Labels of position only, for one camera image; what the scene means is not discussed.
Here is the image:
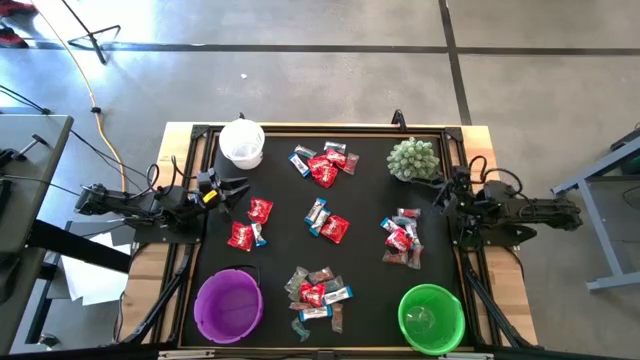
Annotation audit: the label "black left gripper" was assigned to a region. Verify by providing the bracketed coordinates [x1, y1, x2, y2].
[199, 174, 252, 221]

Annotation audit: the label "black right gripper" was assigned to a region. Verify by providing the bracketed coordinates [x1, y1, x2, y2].
[430, 167, 475, 217]

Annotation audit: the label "artificial green potted plant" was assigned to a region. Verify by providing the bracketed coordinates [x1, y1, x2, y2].
[385, 136, 442, 183]

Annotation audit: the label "white plastic bucket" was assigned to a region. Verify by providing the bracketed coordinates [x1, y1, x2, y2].
[218, 117, 266, 171]

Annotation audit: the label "black table mat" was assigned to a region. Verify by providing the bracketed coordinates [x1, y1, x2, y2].
[180, 133, 474, 349]

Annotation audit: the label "green plastic bucket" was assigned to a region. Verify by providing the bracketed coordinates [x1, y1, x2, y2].
[397, 283, 467, 357]

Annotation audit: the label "purple plastic bucket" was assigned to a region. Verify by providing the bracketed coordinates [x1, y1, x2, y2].
[192, 264, 265, 345]

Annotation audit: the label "black table leg beam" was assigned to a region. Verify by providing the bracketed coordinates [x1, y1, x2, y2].
[27, 219, 132, 274]

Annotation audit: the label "white paper sheets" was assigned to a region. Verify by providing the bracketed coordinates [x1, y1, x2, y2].
[60, 231, 132, 307]

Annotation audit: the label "grey side table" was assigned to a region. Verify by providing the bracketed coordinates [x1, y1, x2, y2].
[0, 113, 75, 354]

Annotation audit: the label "black tripod stand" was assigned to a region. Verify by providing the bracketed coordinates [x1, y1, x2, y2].
[59, 0, 123, 66]

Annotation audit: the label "person's foot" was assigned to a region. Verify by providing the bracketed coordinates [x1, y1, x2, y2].
[0, 25, 30, 50]
[0, 0, 39, 17]

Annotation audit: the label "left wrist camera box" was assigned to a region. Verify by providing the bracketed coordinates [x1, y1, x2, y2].
[196, 168, 220, 195]

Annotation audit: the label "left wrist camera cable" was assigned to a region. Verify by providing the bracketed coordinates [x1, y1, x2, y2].
[144, 155, 199, 201]

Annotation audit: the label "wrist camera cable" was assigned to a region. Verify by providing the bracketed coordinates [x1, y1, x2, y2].
[144, 155, 199, 201]
[467, 154, 525, 197]

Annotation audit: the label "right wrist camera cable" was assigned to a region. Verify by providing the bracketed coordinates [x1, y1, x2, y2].
[467, 154, 525, 197]

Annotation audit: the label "black aluminium table frame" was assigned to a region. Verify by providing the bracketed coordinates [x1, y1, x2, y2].
[149, 122, 504, 351]

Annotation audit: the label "black frame strut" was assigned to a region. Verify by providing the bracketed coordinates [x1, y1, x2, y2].
[459, 249, 534, 349]
[122, 244, 196, 346]

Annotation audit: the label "yellow floor cable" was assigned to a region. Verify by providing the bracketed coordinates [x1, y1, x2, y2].
[29, 0, 129, 194]

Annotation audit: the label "grey metal table frame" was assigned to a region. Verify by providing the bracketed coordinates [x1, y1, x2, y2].
[551, 127, 640, 293]

